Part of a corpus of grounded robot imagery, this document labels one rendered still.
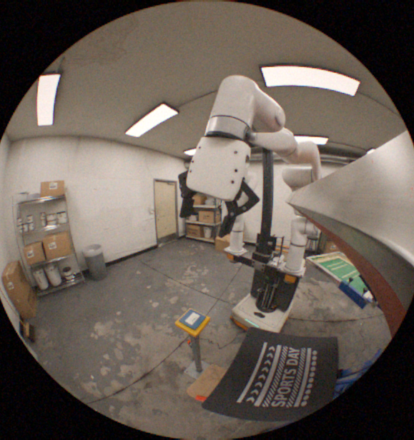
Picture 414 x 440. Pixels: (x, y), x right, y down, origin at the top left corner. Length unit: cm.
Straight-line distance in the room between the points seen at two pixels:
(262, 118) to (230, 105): 8
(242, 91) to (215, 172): 15
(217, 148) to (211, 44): 147
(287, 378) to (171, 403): 112
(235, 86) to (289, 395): 83
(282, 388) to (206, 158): 72
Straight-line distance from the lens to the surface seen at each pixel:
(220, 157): 21
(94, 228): 327
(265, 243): 86
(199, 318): 71
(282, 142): 42
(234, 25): 153
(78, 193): 319
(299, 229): 75
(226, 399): 59
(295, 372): 67
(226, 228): 22
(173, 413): 156
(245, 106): 24
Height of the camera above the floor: 153
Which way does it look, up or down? 10 degrees down
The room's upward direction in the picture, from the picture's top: straight up
